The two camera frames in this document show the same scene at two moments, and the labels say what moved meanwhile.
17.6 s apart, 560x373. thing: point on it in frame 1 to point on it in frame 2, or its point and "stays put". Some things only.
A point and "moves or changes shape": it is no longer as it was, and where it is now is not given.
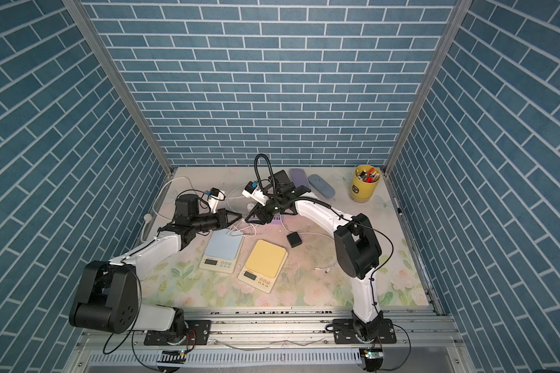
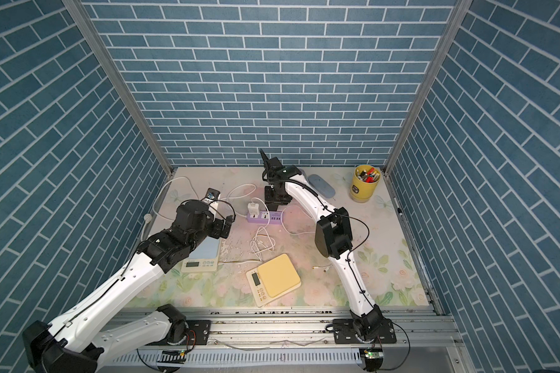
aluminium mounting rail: (262, 329) stays put
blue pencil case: (321, 185) stays put
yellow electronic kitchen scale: (264, 265) moves or changes shape
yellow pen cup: (365, 179) stays put
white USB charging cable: (254, 229) to (264, 240)
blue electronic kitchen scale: (222, 250) to (204, 258)
